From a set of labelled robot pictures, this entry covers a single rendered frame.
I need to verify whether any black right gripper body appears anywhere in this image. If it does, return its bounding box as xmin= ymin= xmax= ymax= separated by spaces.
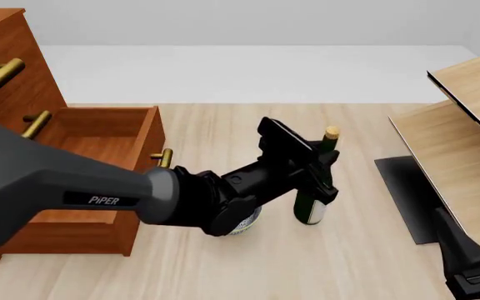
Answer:
xmin=447 ymin=265 xmax=480 ymax=300

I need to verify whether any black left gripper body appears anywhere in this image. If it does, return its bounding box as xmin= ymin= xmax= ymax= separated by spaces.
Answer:
xmin=305 ymin=151 xmax=331 ymax=193

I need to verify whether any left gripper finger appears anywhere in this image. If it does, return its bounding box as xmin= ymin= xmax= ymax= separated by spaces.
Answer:
xmin=314 ymin=140 xmax=341 ymax=170
xmin=315 ymin=182 xmax=340 ymax=206

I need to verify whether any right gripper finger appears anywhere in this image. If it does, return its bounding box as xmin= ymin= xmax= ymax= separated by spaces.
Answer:
xmin=432 ymin=205 xmax=480 ymax=278

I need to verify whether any dark green wine bottle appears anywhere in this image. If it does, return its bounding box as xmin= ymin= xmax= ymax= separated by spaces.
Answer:
xmin=292 ymin=125 xmax=341 ymax=227

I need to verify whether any deep wooden drawer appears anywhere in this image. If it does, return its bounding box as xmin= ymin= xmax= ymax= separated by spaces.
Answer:
xmin=0 ymin=105 xmax=168 ymax=258

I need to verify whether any wooden cabinet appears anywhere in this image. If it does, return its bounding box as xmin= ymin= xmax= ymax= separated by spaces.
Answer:
xmin=0 ymin=7 xmax=168 ymax=268

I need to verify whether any left flat plate on stalk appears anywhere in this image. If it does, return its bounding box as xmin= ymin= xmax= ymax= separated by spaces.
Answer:
xmin=257 ymin=116 xmax=320 ymax=163

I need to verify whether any flat black plate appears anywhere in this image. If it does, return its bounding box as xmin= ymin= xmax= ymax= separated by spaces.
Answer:
xmin=373 ymin=155 xmax=452 ymax=246

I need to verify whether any pale wooden shelf rack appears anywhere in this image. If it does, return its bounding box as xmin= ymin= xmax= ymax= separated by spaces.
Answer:
xmin=387 ymin=46 xmax=480 ymax=251

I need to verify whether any patterned bowl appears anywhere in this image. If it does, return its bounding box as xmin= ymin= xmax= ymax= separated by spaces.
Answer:
xmin=222 ymin=207 xmax=263 ymax=238

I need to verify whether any small brass drawer handle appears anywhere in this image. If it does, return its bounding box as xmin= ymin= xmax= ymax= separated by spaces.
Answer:
xmin=149 ymin=147 xmax=175 ymax=170

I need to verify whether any short brass drawer handle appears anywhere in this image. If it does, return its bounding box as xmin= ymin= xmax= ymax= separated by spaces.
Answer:
xmin=22 ymin=109 xmax=53 ymax=140

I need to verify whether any wooden drawer with long handle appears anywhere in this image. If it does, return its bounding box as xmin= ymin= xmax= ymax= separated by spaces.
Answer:
xmin=0 ymin=17 xmax=64 ymax=118

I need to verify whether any wooden drawer with short handle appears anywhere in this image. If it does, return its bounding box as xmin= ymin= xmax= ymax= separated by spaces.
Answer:
xmin=0 ymin=92 xmax=69 ymax=148

